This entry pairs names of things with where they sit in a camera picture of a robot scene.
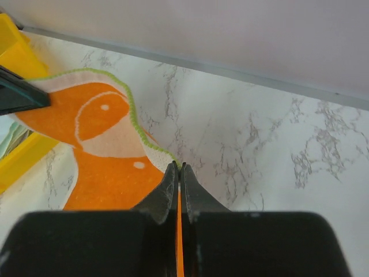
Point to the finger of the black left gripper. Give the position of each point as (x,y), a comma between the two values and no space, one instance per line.
(19,95)

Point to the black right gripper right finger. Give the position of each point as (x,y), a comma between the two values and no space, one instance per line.
(220,242)

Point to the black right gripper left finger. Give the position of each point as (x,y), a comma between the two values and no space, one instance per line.
(140,241)

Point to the orange patterned towel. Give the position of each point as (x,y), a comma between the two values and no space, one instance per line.
(119,163)

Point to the light blue white towel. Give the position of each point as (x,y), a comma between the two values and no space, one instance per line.
(15,136)

